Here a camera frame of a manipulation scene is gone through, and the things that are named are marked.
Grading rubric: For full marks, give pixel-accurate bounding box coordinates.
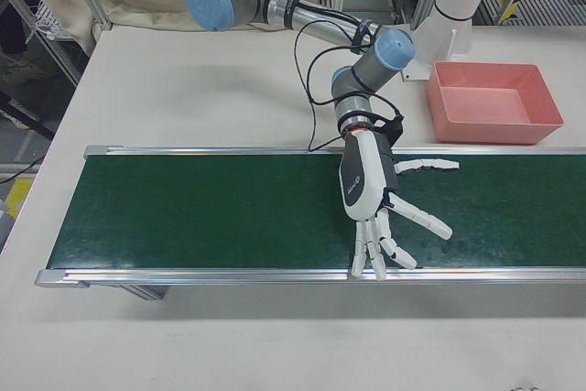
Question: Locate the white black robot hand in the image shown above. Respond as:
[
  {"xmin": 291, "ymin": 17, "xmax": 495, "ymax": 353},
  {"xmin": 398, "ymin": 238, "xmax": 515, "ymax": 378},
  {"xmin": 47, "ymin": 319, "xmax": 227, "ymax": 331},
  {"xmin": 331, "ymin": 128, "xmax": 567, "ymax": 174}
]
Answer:
[{"xmin": 337, "ymin": 127, "xmax": 461, "ymax": 281}]

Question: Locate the pink plastic box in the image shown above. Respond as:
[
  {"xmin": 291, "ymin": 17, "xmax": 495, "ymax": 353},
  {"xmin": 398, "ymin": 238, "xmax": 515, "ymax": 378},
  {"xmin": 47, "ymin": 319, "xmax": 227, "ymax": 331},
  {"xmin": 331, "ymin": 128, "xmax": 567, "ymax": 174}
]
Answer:
[{"xmin": 426, "ymin": 60, "xmax": 564, "ymax": 145}]

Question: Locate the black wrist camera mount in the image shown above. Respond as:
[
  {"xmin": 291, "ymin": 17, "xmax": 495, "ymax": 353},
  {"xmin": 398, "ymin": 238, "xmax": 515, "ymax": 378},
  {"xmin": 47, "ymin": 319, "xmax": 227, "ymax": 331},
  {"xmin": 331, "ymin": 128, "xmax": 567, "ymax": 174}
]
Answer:
[{"xmin": 374, "ymin": 114, "xmax": 405, "ymax": 147}]

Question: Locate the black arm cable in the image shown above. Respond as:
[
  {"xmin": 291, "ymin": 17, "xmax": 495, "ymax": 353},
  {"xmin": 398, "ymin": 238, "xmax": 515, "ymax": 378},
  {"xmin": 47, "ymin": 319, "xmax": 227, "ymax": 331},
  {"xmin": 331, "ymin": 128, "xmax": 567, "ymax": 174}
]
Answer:
[{"xmin": 292, "ymin": 19, "xmax": 407, "ymax": 153}]

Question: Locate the green conveyor belt aluminium frame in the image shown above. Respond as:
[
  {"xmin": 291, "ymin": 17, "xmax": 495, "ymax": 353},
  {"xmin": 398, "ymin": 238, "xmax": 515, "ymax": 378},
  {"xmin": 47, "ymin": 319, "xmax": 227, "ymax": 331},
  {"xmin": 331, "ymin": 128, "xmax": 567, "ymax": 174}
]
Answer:
[{"xmin": 35, "ymin": 144, "xmax": 586, "ymax": 303}]

